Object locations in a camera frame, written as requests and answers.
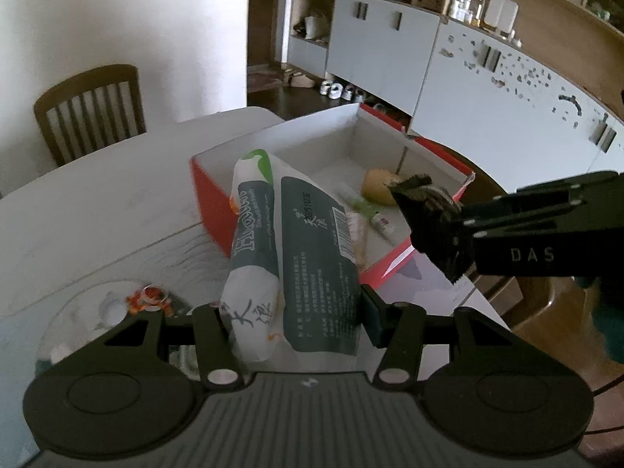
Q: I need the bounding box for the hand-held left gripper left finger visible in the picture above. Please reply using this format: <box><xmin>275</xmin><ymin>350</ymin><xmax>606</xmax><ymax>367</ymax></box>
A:
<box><xmin>97</xmin><ymin>305</ymin><xmax>245</xmax><ymax>392</ymax></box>

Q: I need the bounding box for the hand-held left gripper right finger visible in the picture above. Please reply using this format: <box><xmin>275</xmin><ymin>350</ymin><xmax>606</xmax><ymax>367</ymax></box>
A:
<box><xmin>362</xmin><ymin>284</ymin><xmax>525</xmax><ymax>394</ymax></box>

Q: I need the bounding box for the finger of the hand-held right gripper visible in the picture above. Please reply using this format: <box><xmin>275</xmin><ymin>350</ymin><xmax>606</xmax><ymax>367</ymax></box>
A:
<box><xmin>391</xmin><ymin>189</ymin><xmax>603</xmax><ymax>284</ymax></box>
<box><xmin>516</xmin><ymin>170</ymin><xmax>624</xmax><ymax>199</ymax></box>

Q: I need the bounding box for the dark cloth item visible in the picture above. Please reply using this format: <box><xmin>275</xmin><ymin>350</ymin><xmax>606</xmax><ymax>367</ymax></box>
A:
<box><xmin>385</xmin><ymin>174</ymin><xmax>461</xmax><ymax>216</ymax></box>

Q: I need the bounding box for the brown wooden stick pack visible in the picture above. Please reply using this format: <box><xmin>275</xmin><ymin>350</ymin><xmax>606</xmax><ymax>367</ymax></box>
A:
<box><xmin>351</xmin><ymin>214</ymin><xmax>377</xmax><ymax>272</ymax></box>

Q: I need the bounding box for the white green tube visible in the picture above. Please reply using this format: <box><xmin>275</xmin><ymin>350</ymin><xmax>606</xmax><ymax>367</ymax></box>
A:
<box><xmin>341</xmin><ymin>186</ymin><xmax>391</xmax><ymax>236</ymax></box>

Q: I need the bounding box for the white plastic packet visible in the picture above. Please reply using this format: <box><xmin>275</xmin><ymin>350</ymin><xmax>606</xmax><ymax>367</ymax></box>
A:
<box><xmin>217</xmin><ymin>149</ymin><xmax>364</xmax><ymax>364</ymax></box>

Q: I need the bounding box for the white round tin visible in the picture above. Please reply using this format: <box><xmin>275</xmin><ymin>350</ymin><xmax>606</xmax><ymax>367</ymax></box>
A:
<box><xmin>100</xmin><ymin>297</ymin><xmax>128</xmax><ymax>325</ymax></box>

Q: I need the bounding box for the red cardboard box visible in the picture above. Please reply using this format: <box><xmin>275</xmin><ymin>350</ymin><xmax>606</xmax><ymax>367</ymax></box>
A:
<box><xmin>190</xmin><ymin>102</ymin><xmax>476</xmax><ymax>288</ymax></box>

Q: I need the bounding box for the person's right hand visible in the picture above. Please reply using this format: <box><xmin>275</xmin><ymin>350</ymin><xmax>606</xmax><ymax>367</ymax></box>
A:
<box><xmin>576</xmin><ymin>276</ymin><xmax>624</xmax><ymax>365</ymax></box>

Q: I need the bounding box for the white canister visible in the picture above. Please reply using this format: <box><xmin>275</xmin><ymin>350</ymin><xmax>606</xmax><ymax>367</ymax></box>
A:
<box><xmin>487</xmin><ymin>0</ymin><xmax>519</xmax><ymax>35</ymax></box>

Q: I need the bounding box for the clear glass jar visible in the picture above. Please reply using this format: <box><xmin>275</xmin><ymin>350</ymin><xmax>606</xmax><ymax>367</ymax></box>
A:
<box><xmin>470</xmin><ymin>0</ymin><xmax>493</xmax><ymax>28</ymax></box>

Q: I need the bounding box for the dark wooden door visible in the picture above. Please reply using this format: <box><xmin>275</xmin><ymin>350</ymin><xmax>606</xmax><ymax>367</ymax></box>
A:
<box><xmin>248</xmin><ymin>0</ymin><xmax>292</xmax><ymax>67</ymax></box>

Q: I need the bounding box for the wooden slat-back chair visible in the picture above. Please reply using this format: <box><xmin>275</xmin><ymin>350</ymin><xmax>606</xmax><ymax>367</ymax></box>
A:
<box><xmin>33</xmin><ymin>64</ymin><xmax>147</xmax><ymax>168</ymax></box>

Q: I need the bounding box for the red orange keychain bunch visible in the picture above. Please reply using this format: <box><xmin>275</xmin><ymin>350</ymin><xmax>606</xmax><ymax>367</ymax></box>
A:
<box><xmin>126</xmin><ymin>284</ymin><xmax>173</xmax><ymax>316</ymax></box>

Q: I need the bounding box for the grey wall cabinet unit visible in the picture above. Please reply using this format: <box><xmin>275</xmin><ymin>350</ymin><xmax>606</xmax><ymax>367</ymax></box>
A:
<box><xmin>287</xmin><ymin>0</ymin><xmax>624</xmax><ymax>196</ymax></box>

